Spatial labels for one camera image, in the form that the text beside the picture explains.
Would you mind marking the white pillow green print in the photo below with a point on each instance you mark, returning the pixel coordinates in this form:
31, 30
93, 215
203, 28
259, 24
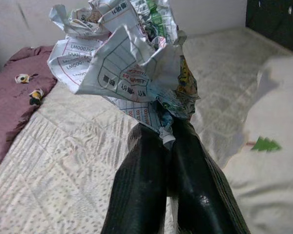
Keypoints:
271, 182

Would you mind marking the purple cartoon print blanket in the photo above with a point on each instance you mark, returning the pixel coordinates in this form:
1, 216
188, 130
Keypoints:
14, 97

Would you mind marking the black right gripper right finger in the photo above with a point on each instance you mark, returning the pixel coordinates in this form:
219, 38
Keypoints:
197, 182

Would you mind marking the white quilted mattress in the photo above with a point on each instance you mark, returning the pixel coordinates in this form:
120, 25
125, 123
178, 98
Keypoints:
63, 158

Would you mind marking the printed paper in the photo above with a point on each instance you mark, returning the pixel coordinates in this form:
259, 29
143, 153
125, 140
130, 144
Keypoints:
117, 61

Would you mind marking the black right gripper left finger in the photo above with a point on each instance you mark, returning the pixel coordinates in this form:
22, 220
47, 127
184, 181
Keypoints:
136, 182

